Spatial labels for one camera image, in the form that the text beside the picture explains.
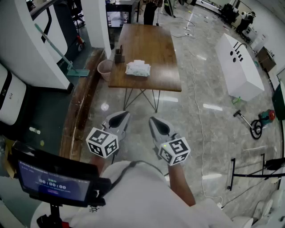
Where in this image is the black metal stand frame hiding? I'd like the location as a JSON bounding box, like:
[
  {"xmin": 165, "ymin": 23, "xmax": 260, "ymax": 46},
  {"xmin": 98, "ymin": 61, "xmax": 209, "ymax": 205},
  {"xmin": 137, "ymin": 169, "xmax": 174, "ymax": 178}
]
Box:
[{"xmin": 226, "ymin": 153, "xmax": 285, "ymax": 191}]

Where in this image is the long white counter block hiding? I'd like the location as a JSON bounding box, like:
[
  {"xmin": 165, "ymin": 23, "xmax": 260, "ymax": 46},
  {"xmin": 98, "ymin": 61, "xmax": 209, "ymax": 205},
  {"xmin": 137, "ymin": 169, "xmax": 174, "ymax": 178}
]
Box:
[{"xmin": 214, "ymin": 33, "xmax": 265, "ymax": 102}]

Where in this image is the teal flat mop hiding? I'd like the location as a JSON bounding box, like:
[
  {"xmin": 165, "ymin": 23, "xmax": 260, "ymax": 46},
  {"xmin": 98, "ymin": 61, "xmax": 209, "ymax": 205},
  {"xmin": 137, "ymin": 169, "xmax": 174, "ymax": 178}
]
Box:
[{"xmin": 34, "ymin": 23, "xmax": 90, "ymax": 77}]

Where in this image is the green red vacuum cleaner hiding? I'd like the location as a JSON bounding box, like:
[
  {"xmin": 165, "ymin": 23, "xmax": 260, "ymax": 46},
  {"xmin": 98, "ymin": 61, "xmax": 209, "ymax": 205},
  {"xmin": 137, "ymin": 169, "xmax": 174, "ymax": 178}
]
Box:
[{"xmin": 233, "ymin": 108, "xmax": 277, "ymax": 140}]

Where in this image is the person's right forearm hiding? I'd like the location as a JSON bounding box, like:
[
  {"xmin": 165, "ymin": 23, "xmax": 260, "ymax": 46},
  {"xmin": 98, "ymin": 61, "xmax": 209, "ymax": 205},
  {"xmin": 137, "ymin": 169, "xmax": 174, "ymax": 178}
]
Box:
[{"xmin": 167, "ymin": 163, "xmax": 197, "ymax": 207}]

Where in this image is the white rounded furniture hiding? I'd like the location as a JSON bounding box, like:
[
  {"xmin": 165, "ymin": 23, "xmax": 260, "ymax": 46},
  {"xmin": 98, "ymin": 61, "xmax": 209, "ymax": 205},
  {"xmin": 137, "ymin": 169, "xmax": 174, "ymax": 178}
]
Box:
[{"xmin": 231, "ymin": 188, "xmax": 285, "ymax": 228}]

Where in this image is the person's left forearm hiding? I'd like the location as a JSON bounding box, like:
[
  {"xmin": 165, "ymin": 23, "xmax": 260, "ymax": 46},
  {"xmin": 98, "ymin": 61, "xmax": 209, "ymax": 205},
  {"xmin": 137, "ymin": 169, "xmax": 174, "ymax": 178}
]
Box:
[{"xmin": 90, "ymin": 154, "xmax": 106, "ymax": 177}]

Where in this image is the black shoulder strap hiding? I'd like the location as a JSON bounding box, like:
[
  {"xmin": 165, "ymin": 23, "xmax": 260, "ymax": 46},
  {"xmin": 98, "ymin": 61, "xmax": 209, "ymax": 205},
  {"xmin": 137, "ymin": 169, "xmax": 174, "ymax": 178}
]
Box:
[{"xmin": 110, "ymin": 160, "xmax": 166, "ymax": 190}]

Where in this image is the brown cardboard box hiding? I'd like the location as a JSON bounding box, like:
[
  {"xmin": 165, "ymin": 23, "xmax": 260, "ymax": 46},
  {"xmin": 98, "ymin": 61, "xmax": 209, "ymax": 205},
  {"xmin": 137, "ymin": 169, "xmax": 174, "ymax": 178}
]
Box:
[{"xmin": 2, "ymin": 138, "xmax": 19, "ymax": 179}]

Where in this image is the black monitor mount clamp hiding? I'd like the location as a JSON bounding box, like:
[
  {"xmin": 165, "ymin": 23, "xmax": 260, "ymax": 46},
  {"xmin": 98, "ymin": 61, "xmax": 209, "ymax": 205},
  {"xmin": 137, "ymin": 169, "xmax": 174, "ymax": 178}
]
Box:
[{"xmin": 85, "ymin": 175, "xmax": 112, "ymax": 207}]

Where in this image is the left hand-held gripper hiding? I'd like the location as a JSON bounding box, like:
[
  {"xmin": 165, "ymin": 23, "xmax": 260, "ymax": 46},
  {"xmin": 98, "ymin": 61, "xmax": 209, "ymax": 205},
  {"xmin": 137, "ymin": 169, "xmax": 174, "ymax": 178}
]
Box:
[{"xmin": 86, "ymin": 110, "xmax": 131, "ymax": 159}]

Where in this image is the black monitor screen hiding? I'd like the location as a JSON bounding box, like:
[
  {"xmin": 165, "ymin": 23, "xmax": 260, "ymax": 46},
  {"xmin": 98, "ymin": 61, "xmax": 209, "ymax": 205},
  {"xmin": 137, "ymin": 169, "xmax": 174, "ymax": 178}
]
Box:
[{"xmin": 11, "ymin": 140, "xmax": 100, "ymax": 208}]

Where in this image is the pink mesh wastebasket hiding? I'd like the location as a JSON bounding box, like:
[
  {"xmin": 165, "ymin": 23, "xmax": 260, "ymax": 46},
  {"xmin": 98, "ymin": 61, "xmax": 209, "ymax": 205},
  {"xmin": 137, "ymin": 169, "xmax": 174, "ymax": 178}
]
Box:
[{"xmin": 97, "ymin": 59, "xmax": 114, "ymax": 82}]

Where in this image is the wooden table with metal legs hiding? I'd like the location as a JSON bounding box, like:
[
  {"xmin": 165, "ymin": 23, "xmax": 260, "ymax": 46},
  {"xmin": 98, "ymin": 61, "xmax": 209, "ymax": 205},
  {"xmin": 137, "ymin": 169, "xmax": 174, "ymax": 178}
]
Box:
[{"xmin": 108, "ymin": 23, "xmax": 182, "ymax": 114}]

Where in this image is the black monitor stand pole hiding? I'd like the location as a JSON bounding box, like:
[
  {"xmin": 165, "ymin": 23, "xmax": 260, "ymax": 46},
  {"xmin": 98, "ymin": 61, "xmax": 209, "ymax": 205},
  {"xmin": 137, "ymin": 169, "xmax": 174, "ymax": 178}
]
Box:
[{"xmin": 36, "ymin": 202, "xmax": 65, "ymax": 228}]

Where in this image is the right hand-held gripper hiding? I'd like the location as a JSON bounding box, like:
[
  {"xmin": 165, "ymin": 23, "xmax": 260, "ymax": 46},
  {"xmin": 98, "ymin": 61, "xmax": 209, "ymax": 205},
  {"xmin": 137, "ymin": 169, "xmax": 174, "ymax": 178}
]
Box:
[{"xmin": 148, "ymin": 117, "xmax": 191, "ymax": 167}]

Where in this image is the white appliance with black trim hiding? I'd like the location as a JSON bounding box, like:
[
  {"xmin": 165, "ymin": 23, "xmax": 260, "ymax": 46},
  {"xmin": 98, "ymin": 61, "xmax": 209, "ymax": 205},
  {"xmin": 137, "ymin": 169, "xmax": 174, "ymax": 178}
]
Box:
[{"xmin": 0, "ymin": 64, "xmax": 27, "ymax": 126}]

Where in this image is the brown wooden desk holder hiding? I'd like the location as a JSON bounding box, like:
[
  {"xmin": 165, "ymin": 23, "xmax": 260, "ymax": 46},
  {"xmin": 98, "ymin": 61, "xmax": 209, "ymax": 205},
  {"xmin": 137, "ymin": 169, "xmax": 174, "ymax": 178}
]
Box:
[{"xmin": 114, "ymin": 45, "xmax": 126, "ymax": 65}]

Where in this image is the brown low cabinet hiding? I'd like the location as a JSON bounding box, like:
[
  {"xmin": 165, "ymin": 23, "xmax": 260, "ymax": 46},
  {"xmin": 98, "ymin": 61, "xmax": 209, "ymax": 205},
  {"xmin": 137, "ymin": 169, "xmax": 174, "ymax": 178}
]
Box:
[{"xmin": 256, "ymin": 46, "xmax": 277, "ymax": 72}]

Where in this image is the large white curved machine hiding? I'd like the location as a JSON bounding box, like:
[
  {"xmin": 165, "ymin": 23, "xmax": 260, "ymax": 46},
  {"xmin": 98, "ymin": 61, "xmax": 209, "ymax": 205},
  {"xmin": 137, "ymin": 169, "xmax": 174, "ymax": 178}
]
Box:
[{"xmin": 0, "ymin": 0, "xmax": 74, "ymax": 94}]

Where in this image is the person's white shirt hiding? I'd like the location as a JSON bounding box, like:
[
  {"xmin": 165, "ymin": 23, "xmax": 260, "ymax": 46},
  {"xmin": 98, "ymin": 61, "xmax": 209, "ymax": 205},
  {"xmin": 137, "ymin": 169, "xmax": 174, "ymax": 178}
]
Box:
[{"xmin": 30, "ymin": 160, "xmax": 234, "ymax": 228}]

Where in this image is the white tissue packet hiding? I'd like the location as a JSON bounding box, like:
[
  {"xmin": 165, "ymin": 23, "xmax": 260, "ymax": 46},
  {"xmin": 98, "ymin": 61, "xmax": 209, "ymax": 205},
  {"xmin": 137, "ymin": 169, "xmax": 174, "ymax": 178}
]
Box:
[{"xmin": 125, "ymin": 61, "xmax": 151, "ymax": 77}]

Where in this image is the dark green board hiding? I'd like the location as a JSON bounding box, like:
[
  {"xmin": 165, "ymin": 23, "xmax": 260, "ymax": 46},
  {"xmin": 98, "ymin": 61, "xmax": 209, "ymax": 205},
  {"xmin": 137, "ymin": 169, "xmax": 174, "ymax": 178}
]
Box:
[{"xmin": 272, "ymin": 81, "xmax": 285, "ymax": 121}]

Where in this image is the black cabinet with bottles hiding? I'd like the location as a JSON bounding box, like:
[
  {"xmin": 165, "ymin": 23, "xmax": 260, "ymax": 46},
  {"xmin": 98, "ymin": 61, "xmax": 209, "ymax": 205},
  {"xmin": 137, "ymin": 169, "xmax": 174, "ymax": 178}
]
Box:
[{"xmin": 105, "ymin": 0, "xmax": 134, "ymax": 29}]

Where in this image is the small red black device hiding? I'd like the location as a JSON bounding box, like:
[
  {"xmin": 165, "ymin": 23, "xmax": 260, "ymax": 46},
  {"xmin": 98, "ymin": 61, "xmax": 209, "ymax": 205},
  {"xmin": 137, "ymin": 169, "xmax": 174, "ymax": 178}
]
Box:
[{"xmin": 77, "ymin": 35, "xmax": 86, "ymax": 52}]

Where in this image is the white and grey machine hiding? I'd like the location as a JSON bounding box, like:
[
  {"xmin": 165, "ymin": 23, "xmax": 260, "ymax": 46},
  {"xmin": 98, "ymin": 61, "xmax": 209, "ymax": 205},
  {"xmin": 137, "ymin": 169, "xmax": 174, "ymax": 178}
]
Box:
[{"xmin": 31, "ymin": 0, "xmax": 86, "ymax": 65}]

